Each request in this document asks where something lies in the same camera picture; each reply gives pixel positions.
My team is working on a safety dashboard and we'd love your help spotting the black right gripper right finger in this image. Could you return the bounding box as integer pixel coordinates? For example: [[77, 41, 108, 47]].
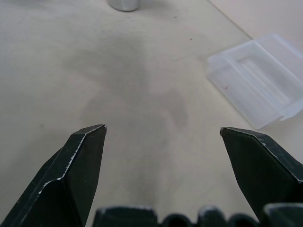
[[220, 126, 303, 222]]

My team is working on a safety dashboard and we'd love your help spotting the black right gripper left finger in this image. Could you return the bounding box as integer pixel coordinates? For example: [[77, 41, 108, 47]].
[[0, 124, 108, 227]]

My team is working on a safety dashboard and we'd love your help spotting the clear plastic container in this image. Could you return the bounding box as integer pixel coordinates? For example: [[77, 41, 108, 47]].
[[206, 33, 303, 130]]

